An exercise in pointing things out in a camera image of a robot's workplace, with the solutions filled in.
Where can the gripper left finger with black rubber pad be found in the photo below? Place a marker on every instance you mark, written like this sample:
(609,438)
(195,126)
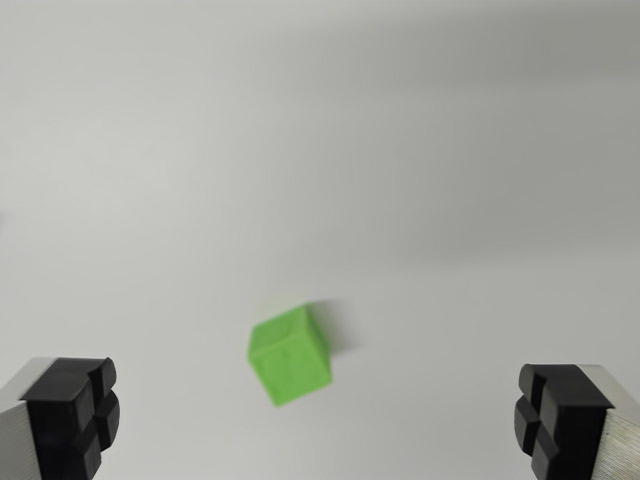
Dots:
(55,420)

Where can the gripper right finger with black rubber pad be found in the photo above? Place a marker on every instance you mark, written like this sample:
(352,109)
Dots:
(575,425)

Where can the green embossed cube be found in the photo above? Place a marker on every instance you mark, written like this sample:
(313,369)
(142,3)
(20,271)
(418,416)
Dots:
(290,357)

